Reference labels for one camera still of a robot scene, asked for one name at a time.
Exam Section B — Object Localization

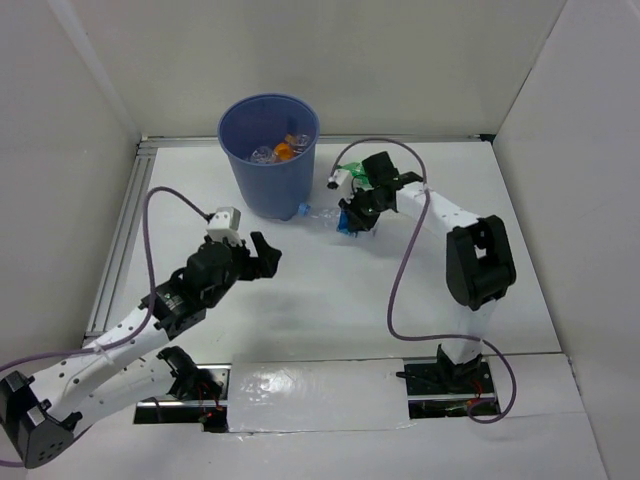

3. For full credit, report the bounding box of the clear plastic bottle white cap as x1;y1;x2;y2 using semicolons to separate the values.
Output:
285;134;313;155

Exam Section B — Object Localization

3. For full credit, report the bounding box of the blue plastic bin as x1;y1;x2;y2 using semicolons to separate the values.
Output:
218;93;320;220

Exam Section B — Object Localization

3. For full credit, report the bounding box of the clear bottle no label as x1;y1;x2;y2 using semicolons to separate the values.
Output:
248;146;278;164

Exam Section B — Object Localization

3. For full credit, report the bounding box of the orange juice bottle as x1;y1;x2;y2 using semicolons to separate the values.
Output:
273;134;296;162

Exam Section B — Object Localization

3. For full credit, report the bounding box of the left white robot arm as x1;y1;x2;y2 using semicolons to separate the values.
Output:
1;232;282;469

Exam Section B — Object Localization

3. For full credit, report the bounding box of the green plastic bottle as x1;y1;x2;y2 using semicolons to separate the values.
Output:
337;162;371;191

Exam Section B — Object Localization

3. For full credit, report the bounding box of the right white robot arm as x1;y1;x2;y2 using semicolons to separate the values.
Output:
339;151;516;393

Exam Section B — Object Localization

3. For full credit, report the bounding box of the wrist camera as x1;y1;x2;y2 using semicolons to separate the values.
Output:
327;168;353;190
206;207;242;246

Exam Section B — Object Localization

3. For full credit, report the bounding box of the clear bottle blue label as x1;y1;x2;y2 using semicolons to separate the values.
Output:
295;203;377;238

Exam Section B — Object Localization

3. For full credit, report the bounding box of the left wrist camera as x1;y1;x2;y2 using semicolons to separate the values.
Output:
206;207;242;246

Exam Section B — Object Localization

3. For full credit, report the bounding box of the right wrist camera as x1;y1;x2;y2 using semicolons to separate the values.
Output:
327;168;353;190

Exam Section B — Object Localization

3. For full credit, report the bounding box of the white taped cover sheet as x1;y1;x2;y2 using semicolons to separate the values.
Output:
227;359;411;433

